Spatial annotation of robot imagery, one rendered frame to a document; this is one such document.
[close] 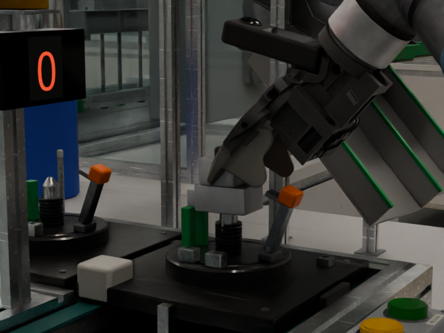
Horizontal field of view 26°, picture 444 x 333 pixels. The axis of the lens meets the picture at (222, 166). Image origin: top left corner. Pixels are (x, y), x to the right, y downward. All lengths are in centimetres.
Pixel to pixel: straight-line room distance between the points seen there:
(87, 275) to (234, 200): 18
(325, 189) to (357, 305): 145
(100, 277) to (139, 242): 18
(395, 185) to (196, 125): 85
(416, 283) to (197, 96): 107
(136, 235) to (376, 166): 34
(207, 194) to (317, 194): 139
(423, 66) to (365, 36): 423
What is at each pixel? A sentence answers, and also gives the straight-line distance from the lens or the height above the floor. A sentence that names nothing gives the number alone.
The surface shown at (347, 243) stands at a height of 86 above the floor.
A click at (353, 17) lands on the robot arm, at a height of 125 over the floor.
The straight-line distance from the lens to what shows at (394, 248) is 162.
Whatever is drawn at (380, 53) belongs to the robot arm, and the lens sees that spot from 94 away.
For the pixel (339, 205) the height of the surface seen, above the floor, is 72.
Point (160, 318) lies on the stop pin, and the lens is 98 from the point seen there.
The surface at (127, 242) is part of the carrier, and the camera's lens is 121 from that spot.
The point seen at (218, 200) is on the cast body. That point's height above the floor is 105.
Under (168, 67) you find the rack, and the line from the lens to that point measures 131.
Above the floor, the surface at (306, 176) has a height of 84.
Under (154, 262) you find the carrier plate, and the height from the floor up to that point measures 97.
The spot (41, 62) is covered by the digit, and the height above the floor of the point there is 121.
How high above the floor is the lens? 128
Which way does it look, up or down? 10 degrees down
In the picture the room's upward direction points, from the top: straight up
